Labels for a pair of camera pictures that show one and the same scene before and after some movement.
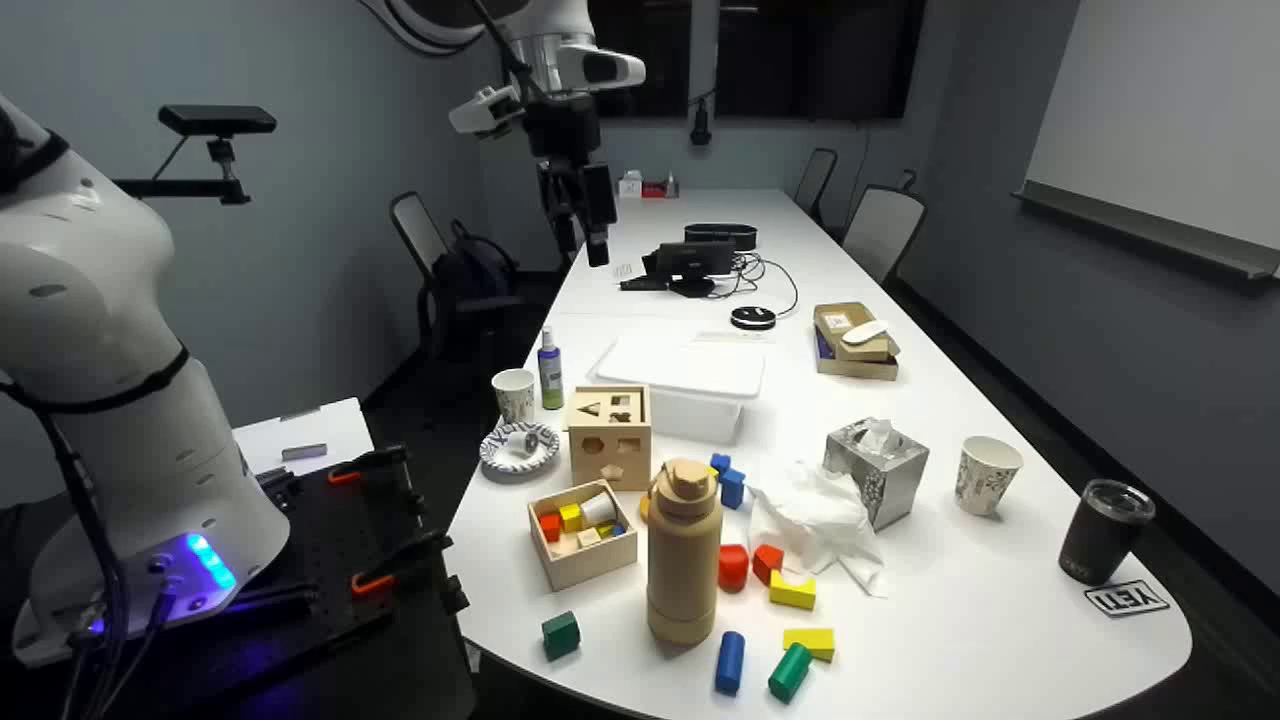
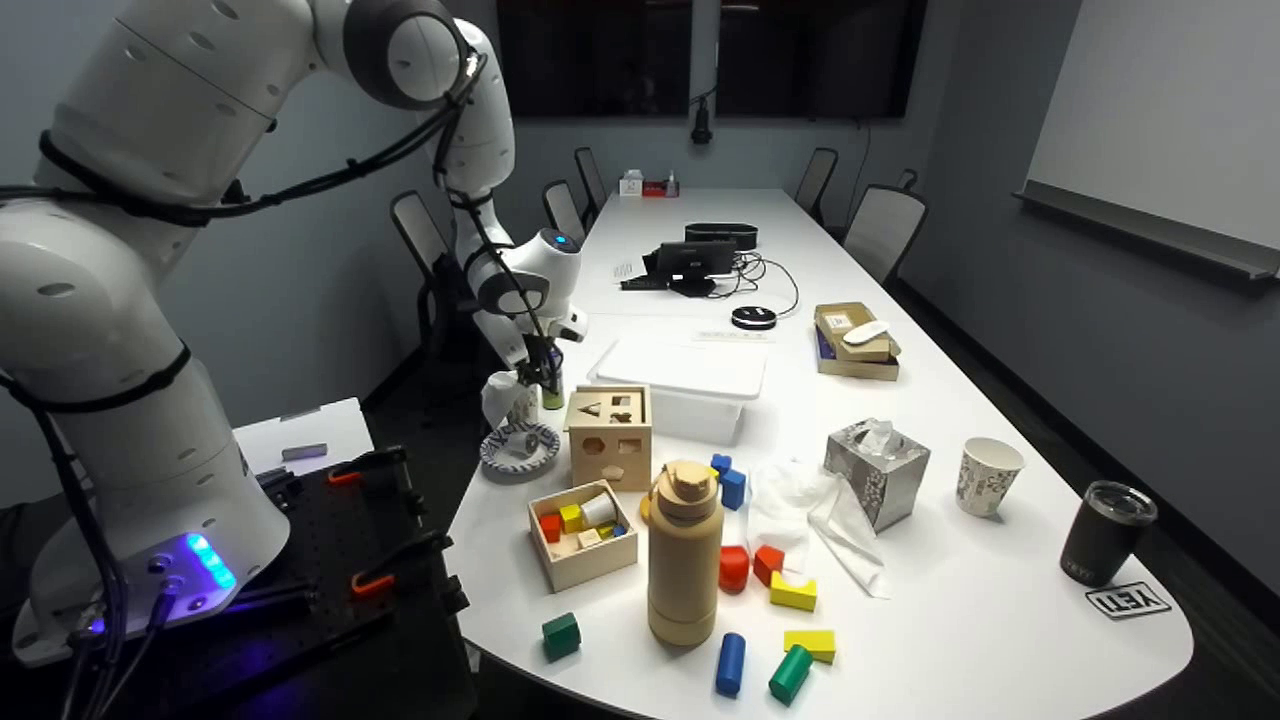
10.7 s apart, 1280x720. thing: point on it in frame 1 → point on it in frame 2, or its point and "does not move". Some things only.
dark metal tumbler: [1105, 527] does not move
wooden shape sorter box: [608, 436] does not move
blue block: [734, 481] does not move
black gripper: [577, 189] → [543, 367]
